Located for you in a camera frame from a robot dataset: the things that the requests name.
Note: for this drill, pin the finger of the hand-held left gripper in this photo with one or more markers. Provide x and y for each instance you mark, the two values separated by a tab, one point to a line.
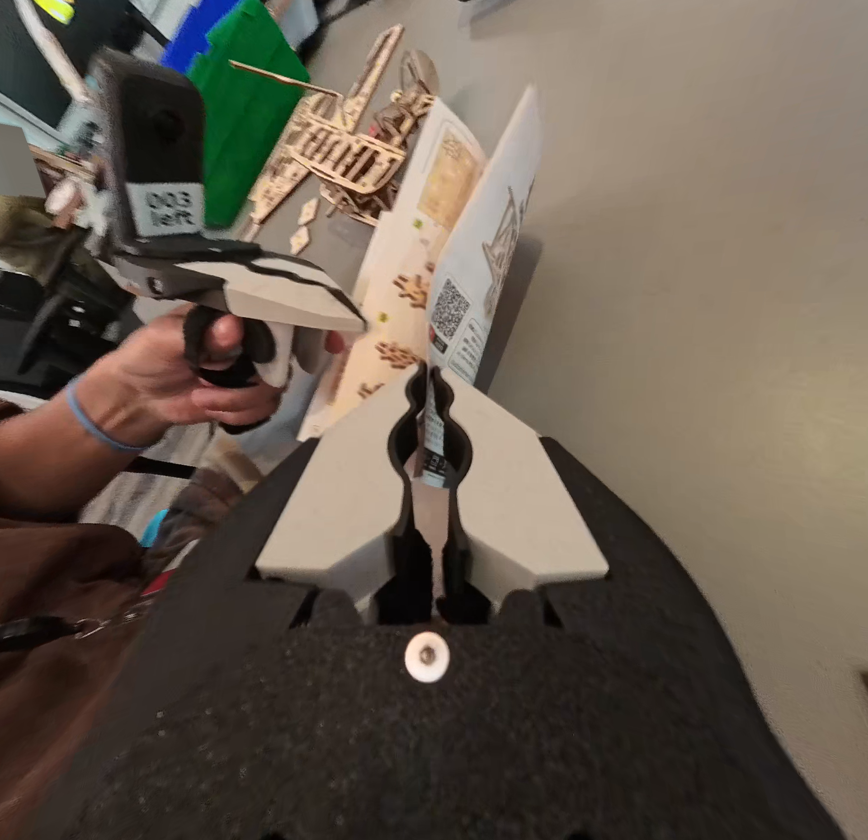
291	304
224	270

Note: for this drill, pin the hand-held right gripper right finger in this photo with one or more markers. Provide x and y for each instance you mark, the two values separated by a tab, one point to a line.
529	508

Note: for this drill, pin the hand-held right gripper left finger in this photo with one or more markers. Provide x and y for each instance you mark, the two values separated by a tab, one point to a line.
325	508

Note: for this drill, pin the paper instruction booklet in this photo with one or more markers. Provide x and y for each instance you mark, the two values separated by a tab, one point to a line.
475	243

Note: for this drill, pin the person's left forearm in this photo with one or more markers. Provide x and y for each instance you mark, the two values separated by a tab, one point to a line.
34	460

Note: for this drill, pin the person's left hand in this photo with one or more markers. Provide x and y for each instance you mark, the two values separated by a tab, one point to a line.
135	379

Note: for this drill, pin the small wooden piece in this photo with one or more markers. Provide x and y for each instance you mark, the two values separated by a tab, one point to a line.
310	209
298	240

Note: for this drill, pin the green plastic bin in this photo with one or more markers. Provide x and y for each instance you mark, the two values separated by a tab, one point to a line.
251	108

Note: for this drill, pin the blue plastic bin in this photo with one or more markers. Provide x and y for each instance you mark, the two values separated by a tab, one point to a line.
203	20

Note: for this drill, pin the wooden model kit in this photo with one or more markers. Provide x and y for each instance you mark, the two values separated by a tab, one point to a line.
339	148

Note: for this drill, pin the blue wristband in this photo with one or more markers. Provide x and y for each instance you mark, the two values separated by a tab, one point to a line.
88	426

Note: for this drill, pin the brown hoodie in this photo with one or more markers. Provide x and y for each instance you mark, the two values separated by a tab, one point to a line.
54	718

